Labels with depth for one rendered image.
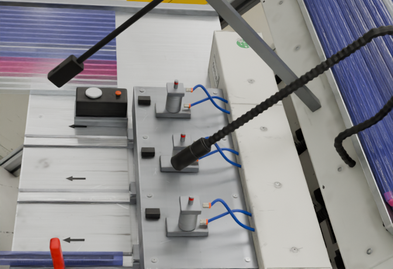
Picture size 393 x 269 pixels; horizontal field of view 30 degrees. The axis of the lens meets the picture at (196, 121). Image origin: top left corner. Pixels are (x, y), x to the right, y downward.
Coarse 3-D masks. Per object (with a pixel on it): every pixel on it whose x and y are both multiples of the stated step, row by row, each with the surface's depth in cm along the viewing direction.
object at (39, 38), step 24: (0, 24) 126; (24, 24) 126; (48, 24) 127; (72, 24) 128; (96, 24) 129; (0, 48) 120; (24, 48) 121; (48, 48) 122; (72, 48) 123; (0, 72) 116; (24, 72) 116; (48, 72) 117; (96, 72) 118
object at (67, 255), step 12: (0, 252) 89; (12, 252) 89; (24, 252) 89; (36, 252) 89; (48, 252) 89; (72, 252) 90; (84, 252) 90; (96, 252) 90; (108, 252) 91; (120, 252) 91; (0, 264) 88; (12, 264) 89; (24, 264) 89; (36, 264) 89; (48, 264) 89; (72, 264) 90; (84, 264) 90; (96, 264) 90; (108, 264) 90; (120, 264) 91
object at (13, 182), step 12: (0, 168) 159; (0, 180) 157; (12, 180) 160; (0, 192) 154; (12, 192) 158; (0, 204) 152; (12, 204) 156; (0, 216) 150; (12, 216) 153; (0, 228) 148; (12, 228) 151; (0, 240) 146; (12, 240) 149
